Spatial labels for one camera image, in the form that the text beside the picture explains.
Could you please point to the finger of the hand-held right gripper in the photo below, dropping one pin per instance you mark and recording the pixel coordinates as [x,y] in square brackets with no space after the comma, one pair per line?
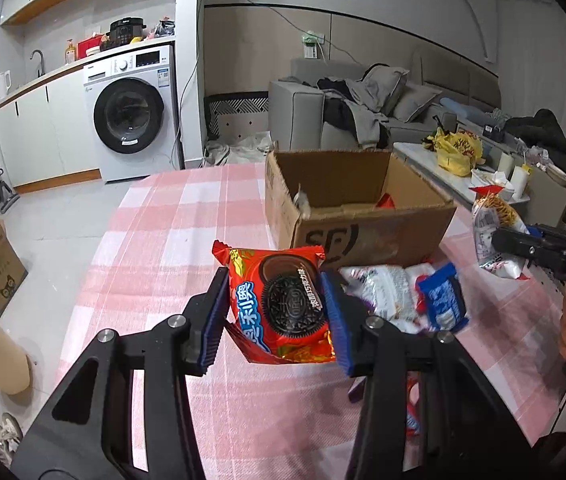
[558,235]
[523,247]

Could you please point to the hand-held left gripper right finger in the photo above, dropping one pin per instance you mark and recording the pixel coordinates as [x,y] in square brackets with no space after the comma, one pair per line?
[335,320]

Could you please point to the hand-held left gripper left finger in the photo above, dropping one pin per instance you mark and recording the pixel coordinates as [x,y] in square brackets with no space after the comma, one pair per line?
[215,320]

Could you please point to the white noodle snack packet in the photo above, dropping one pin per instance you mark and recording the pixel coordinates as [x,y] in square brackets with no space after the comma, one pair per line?
[493,220]

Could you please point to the red cookie packet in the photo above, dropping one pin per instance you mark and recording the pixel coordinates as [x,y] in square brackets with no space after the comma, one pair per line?
[283,305]
[413,410]

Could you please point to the purple white snack packet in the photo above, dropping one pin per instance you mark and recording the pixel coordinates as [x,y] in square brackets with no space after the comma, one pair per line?
[388,290]

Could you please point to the brown cardboard box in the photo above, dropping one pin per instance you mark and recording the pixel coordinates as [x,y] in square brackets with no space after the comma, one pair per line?
[343,240]

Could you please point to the blue cookie packet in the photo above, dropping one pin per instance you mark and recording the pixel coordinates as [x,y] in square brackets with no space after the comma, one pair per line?
[445,300]

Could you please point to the white bottle with yellow tip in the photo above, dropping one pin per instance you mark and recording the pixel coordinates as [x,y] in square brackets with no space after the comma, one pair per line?
[519,182]

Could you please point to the pink checked tablecloth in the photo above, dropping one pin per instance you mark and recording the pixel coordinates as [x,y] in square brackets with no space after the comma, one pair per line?
[173,260]

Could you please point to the white cup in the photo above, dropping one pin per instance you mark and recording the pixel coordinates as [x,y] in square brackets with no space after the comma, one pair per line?
[505,162]

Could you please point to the black coat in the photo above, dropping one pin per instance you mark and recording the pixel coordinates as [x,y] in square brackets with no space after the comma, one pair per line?
[543,135]

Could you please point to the yellow plastic bag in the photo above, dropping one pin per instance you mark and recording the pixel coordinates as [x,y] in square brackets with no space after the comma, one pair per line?
[455,155]

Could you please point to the red gold snack packet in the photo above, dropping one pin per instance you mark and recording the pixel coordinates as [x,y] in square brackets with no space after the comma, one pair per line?
[387,202]

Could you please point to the white coffee table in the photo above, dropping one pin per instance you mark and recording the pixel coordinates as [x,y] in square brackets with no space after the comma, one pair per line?
[428,160]

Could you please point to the blue cushion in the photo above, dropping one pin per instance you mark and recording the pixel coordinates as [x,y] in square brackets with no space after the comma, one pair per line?
[460,110]

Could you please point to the white plastic sheet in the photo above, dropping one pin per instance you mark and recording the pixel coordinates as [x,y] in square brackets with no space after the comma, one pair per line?
[243,147]

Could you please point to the grey pillow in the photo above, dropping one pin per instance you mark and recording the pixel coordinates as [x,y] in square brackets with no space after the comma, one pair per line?
[385,85]
[415,102]

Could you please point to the grey garment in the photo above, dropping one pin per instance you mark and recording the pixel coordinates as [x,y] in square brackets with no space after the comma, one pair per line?
[363,120]

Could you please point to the black garment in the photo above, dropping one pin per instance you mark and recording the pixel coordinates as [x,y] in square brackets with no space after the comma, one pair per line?
[335,110]

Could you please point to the black patterned panel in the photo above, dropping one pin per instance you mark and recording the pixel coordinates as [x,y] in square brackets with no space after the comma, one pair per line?
[238,110]

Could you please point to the grey sofa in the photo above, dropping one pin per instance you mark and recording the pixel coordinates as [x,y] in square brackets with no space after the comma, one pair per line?
[293,110]

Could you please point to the white washing machine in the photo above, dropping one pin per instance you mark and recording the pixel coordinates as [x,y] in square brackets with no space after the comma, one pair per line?
[133,110]

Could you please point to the stick vacuum cleaner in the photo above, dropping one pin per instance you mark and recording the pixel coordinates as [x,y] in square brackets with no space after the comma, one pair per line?
[4,180]

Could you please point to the white kitchen base cabinet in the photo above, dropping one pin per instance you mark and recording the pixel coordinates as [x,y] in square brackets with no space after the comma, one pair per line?
[38,135]

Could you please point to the green white power strip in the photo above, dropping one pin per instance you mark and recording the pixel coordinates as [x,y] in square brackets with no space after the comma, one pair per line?
[313,38]

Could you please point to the dark plastic bag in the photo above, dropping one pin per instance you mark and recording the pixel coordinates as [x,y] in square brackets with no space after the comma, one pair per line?
[166,27]

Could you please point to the black pressure cooker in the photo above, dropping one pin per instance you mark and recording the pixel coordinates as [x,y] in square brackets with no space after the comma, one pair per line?
[125,35]

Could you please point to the red box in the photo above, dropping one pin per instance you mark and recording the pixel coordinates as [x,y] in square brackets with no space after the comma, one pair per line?
[90,47]

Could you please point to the yellow soap bottle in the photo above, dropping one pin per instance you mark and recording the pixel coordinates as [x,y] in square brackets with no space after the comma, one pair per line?
[70,54]

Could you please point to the metal kitchen faucet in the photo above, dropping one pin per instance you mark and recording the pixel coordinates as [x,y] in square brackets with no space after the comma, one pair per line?
[39,60]

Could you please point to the white electric kettle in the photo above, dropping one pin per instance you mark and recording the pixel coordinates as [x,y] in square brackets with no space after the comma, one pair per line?
[2,86]

